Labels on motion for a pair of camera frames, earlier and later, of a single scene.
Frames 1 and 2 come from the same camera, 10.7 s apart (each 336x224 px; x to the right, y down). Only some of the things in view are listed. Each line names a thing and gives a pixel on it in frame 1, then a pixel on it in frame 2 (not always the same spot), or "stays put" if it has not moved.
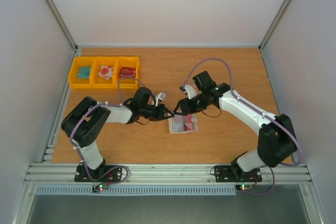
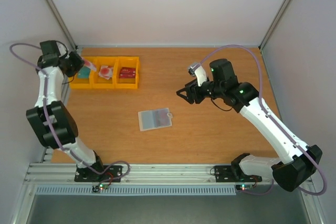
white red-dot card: (178, 123) → (90, 65)
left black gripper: (161, 113) → (80, 62)
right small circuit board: (243, 187) stays put
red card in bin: (127, 72) stays put
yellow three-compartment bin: (102, 72) stays put
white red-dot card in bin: (106, 72) stays put
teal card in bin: (84, 72) stays put
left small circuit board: (101, 187) stays put
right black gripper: (182, 106) → (195, 92)
